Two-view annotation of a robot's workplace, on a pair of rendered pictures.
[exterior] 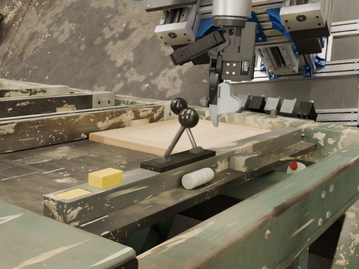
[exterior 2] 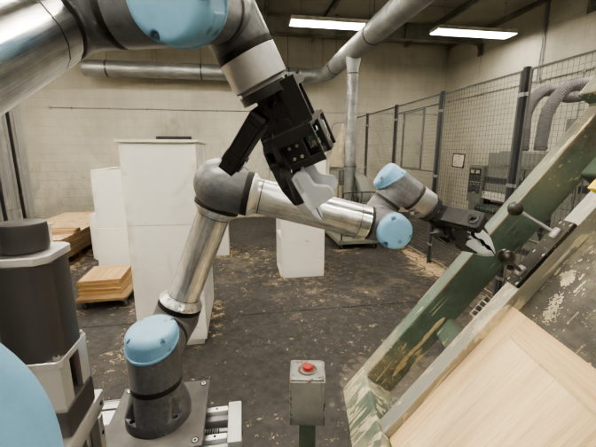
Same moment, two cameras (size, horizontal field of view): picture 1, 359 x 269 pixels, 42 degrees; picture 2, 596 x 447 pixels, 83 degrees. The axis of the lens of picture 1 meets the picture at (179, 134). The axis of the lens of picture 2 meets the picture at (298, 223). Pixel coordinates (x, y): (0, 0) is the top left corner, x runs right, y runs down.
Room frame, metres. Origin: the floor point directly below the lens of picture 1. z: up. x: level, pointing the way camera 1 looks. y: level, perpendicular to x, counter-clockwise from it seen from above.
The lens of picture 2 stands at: (1.57, -0.04, 1.67)
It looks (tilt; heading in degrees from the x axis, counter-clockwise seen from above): 12 degrees down; 212
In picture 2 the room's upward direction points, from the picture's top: straight up
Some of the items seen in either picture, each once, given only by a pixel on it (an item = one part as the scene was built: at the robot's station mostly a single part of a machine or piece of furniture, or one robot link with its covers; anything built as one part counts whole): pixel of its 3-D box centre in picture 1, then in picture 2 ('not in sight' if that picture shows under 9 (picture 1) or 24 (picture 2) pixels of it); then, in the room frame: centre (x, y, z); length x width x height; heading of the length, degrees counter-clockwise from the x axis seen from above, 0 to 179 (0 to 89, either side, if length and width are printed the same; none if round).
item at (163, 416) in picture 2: not in sight; (157, 396); (1.14, -0.71, 1.09); 0.15 x 0.15 x 0.10
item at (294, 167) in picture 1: (298, 173); not in sight; (1.02, -0.30, 0.10); 0.10 x 0.10 x 0.20
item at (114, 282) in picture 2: not in sight; (110, 286); (-0.37, -3.82, 0.15); 0.61 x 0.52 x 0.31; 42
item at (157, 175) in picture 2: not in sight; (175, 237); (-0.41, -2.65, 0.88); 0.90 x 0.60 x 1.75; 42
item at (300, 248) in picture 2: not in sight; (299, 198); (-2.35, -2.51, 1.03); 0.61 x 0.58 x 2.05; 42
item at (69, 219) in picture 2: not in sight; (65, 236); (-1.08, -6.47, 0.23); 2.45 x 1.03 x 0.45; 42
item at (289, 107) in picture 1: (261, 115); not in sight; (1.01, -0.28, 0.69); 0.50 x 0.14 x 0.24; 31
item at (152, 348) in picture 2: not in sight; (154, 350); (1.14, -0.72, 1.20); 0.13 x 0.12 x 0.14; 34
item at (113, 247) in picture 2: not in sight; (132, 247); (-1.04, -4.42, 0.36); 0.80 x 0.58 x 0.72; 42
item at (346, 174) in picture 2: not in sight; (348, 182); (-4.25, -2.64, 1.10); 1.37 x 0.70 x 2.20; 42
